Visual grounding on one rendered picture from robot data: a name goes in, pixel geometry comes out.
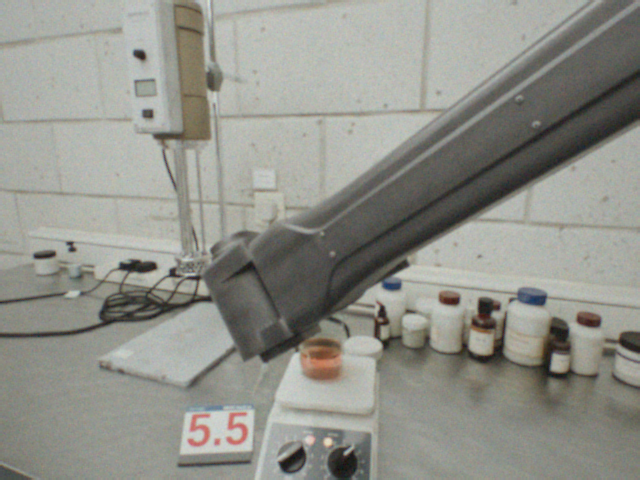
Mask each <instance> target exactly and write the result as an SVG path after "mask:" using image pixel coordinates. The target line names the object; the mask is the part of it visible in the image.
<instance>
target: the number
mask: <svg viewBox="0 0 640 480"><path fill-rule="evenodd" d="M251 420H252V410H229V411H202V412H187V419H186V427H185V434H184V443H183V449H194V448H218V447H241V446H250V442H251Z"/></svg>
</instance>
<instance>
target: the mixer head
mask: <svg viewBox="0 0 640 480"><path fill-rule="evenodd" d="M121 14H122V25H123V34H124V43H125V54H126V63H127V74H128V83H129V92H130V103H131V112H132V123H133V131H134V132H136V133H137V134H152V139H154V140H156V146H161V147H162V150H204V149H206V148H204V146H209V141H211V139H212V127H211V108H210V104H209V100H207V84H206V68H205V52H204V37H205V25H204V17H203V16H204V15H203V8H202V6H201V5H200V4H199V3H198V2H197V1H195V0H126V1H122V2H121Z"/></svg>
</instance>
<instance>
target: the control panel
mask: <svg viewBox="0 0 640 480"><path fill-rule="evenodd" d="M309 436H312V437H313V439H314V440H313V443H312V444H308V443H307V437H309ZM326 438H330V439H331V441H332V443H331V445H330V446H326V445H325V439H326ZM298 440H301V441H302V443H303V446H304V449H305V452H306V460H305V464H304V466H303V467H302V469H300V470H299V471H298V472H295V473H286V472H284V471H282V470H281V469H280V467H279V466H278V464H277V461H276V459H277V454H278V451H279V449H280V448H281V447H282V446H283V445H284V444H286V443H288V441H298ZM349 446H352V447H354V450H355V455H356V458H357V468H356V471H355V473H354V474H353V475H352V476H351V477H349V478H347V479H339V478H336V477H334V476H333V475H332V474H331V473H330V471H329V469H328V457H329V454H330V453H331V452H332V451H333V450H334V449H335V448H338V447H346V448H347V447H349ZM371 455H372V432H366V431H356V430H346V429H335V428H325V427H314V426H304V425H294V424H283V423H272V426H271V430H270V435H269V440H268V445H267V450H266V454H265V455H264V459H263V465H262V469H261V474H260V479H259V480H370V479H371Z"/></svg>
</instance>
